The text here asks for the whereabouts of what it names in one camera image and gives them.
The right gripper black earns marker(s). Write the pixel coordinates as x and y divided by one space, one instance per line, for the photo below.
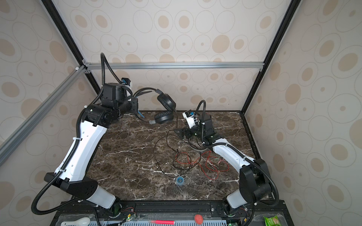
182 130

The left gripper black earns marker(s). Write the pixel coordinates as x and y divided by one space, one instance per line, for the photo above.
135 101

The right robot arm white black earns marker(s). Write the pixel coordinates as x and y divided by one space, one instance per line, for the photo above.
255 182

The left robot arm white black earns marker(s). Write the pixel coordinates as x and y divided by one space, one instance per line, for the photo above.
113 101

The blue tape roll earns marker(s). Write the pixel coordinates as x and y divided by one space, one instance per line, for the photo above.
179 181

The red ball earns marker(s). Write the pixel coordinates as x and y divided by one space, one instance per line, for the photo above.
198 219

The pink red pen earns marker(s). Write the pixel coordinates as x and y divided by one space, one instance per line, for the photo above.
162 222

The green snack packet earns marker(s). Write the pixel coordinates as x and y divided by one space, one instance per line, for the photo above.
272 221

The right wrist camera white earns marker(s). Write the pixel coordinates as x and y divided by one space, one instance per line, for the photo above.
191 118

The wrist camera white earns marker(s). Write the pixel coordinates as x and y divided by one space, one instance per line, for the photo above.
191 118
126 81

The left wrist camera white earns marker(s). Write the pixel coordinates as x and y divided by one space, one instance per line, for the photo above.
126 81

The horizontal aluminium rail back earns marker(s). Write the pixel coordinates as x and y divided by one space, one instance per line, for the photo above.
192 65

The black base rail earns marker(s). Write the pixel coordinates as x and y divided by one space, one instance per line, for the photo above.
139 213

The diagonal aluminium rail left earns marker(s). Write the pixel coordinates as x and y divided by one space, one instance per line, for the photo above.
18 136

